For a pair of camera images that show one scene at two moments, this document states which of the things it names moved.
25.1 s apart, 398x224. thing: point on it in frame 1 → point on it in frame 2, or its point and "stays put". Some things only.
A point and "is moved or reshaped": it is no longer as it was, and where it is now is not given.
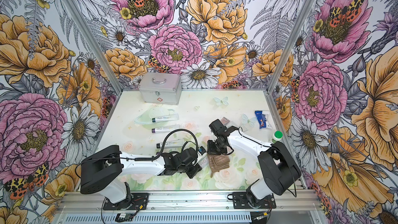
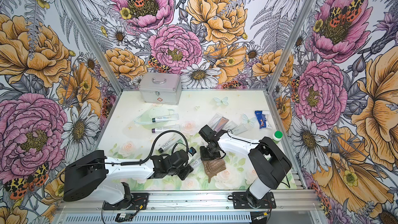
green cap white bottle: (277, 136) stays put
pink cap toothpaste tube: (203, 162) is moved or reshaped
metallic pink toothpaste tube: (225, 121) stays put
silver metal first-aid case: (160, 87) stays put
